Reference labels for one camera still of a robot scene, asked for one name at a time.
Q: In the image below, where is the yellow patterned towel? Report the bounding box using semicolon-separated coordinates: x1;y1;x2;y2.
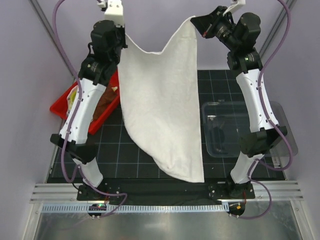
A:
66;85;78;117

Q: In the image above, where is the black grid cutting mat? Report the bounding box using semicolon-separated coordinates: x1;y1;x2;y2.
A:
88;70;244;180

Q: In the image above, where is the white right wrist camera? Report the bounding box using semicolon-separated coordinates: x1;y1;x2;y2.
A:
223;0;246;16

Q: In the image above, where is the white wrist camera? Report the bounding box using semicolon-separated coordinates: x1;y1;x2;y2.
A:
97;0;125;28
223;0;246;16

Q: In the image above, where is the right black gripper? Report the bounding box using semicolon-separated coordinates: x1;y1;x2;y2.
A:
190;6;240;52

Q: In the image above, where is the red plastic bin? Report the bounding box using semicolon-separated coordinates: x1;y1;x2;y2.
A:
49;70;120;135

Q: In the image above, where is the white terry towel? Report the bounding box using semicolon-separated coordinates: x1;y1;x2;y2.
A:
118;19;204;183

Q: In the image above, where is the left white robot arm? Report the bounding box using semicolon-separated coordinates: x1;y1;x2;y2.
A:
50;20;127;200

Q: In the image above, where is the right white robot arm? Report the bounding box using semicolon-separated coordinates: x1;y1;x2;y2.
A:
190;6;288;198

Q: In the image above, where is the clear plastic container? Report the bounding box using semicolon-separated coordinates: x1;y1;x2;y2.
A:
201;101;298;160

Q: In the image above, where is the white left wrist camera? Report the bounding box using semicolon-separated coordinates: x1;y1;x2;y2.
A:
97;0;125;28

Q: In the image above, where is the brown towel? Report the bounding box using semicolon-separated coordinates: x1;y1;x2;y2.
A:
92;83;119;121

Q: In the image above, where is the perforated metal cable rail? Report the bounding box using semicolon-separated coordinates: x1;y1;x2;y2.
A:
41;203;229;214

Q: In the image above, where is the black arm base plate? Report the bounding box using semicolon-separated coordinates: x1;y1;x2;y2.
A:
76;178;256;206

